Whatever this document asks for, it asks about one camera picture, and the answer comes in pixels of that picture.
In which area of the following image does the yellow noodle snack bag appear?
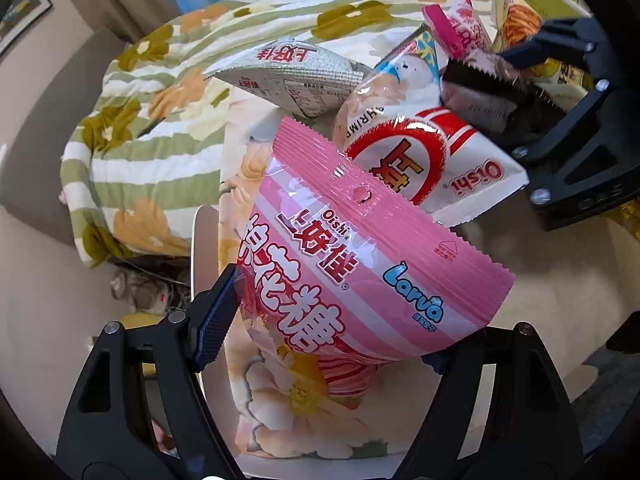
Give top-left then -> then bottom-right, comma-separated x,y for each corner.
492,0 -> 546,53

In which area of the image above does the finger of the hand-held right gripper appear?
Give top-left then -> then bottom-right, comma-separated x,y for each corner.
500,17 -> 609,86
514,80 -> 614,162

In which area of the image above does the large pink striped snack bag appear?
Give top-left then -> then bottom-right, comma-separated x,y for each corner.
237,116 -> 516,401

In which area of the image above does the green striped floral blanket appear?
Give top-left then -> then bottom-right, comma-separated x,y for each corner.
60,0 -> 496,268

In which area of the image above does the pink magenta-edged snack packet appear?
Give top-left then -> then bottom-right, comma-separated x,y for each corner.
421,0 -> 493,61

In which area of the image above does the power strip with cables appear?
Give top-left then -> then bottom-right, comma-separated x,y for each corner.
110,265 -> 193,316

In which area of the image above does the white shrimp chip bag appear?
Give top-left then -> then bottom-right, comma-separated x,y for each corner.
332,27 -> 531,228

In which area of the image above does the framed wall picture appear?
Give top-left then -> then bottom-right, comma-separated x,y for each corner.
0,0 -> 53,56

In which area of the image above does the pale yellow white snack bag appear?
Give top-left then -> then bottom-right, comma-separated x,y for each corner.
525,57 -> 596,96

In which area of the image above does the silvery white snack bag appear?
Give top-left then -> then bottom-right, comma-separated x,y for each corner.
205,37 -> 373,118

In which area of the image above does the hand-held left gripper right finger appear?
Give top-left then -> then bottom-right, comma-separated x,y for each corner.
390,324 -> 587,480

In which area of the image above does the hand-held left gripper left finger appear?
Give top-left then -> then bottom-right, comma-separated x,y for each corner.
55,262 -> 246,480

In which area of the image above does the dark brown snack packet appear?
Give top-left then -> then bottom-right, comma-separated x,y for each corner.
440,55 -> 571,148

